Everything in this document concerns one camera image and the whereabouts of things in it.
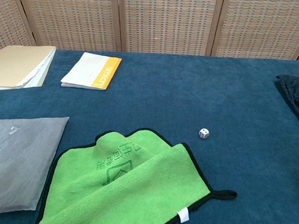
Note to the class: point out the white die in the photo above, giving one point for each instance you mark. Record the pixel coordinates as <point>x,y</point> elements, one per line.
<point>203,133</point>

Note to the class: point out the dark dotted cloth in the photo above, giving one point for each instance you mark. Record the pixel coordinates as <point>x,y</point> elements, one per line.
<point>297,100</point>

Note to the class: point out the dark blue plush tablecloth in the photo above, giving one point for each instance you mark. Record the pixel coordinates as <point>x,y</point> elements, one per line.
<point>166,92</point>

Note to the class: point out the green microfibre towel black trim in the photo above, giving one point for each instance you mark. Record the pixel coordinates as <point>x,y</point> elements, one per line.
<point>124,191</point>

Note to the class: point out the white and orange booklet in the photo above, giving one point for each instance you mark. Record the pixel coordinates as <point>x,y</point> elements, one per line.
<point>88,70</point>

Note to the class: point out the kraft paper folder with papers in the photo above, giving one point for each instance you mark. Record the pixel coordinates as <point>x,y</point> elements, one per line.
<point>12,65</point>

